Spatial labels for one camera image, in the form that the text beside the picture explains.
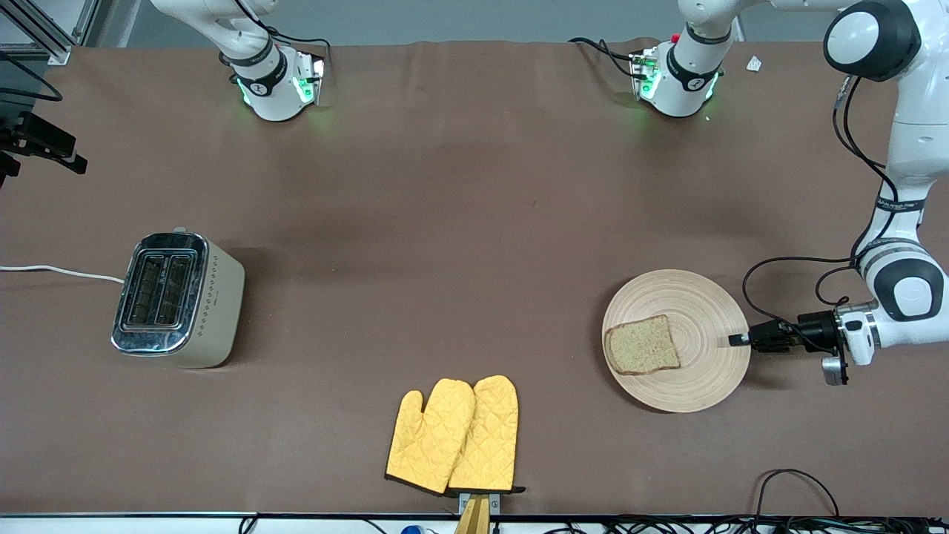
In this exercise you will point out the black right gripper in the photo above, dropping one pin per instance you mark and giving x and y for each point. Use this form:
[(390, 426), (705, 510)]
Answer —
[(22, 132)]

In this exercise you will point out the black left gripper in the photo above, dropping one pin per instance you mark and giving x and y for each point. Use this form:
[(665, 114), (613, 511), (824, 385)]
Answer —
[(814, 328)]

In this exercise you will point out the round wooden plate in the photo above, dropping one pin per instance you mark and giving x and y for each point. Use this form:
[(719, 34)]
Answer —
[(697, 311)]

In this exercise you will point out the brown toast slice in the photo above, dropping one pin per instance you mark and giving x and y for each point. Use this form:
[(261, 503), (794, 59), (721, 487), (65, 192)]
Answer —
[(641, 347)]

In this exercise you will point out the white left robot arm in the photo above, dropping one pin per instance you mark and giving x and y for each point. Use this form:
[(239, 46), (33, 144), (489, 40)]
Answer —
[(919, 133)]

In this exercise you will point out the chrome and cream toaster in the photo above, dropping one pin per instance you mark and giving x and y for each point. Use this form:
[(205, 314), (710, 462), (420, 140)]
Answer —
[(215, 311)]

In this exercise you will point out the white paper scrap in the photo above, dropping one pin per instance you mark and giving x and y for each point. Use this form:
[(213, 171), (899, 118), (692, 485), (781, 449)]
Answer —
[(754, 64)]

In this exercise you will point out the yellow quilted oven mitt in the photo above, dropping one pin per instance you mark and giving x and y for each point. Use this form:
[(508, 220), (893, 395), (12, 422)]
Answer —
[(426, 445), (493, 430)]

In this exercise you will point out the aluminium frame profile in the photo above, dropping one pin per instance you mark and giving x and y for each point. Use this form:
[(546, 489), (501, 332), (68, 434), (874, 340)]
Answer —
[(59, 52)]

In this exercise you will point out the small metal bracket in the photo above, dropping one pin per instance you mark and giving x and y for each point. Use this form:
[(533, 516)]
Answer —
[(495, 503)]

